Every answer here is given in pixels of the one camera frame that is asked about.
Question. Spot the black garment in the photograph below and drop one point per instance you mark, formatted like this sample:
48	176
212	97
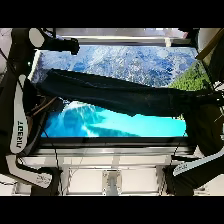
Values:
116	95

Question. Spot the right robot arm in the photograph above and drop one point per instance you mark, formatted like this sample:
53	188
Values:
203	130

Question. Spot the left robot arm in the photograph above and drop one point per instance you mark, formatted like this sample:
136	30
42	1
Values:
18	113

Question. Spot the brown clothes hanger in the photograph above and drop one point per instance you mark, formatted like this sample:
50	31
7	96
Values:
46	104

